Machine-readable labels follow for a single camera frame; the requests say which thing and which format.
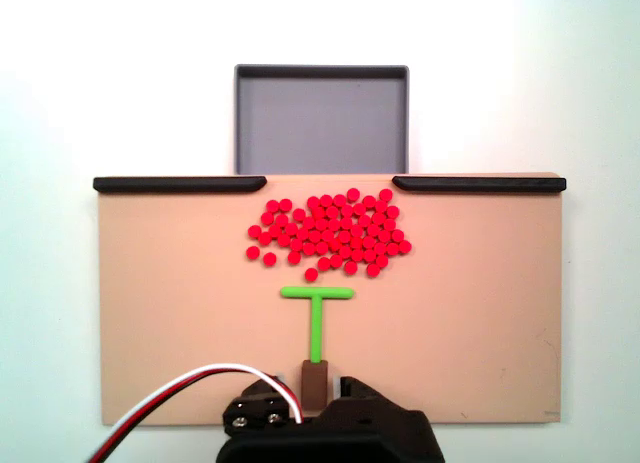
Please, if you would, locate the green T tool brown handle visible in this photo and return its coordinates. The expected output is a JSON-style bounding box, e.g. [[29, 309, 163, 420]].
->
[[279, 285, 356, 412]]

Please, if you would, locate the beige flat board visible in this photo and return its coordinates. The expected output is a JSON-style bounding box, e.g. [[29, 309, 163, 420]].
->
[[97, 171, 566, 427]]

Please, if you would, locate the grey square tray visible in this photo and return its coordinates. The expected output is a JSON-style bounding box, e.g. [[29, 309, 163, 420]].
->
[[233, 63, 411, 176]]

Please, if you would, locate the white red black servo cable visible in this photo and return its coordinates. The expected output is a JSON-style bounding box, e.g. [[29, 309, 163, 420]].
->
[[87, 362, 305, 463]]

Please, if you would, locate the black rail strip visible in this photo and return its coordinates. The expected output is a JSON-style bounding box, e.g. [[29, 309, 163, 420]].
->
[[92, 176, 268, 194], [391, 175, 568, 193]]

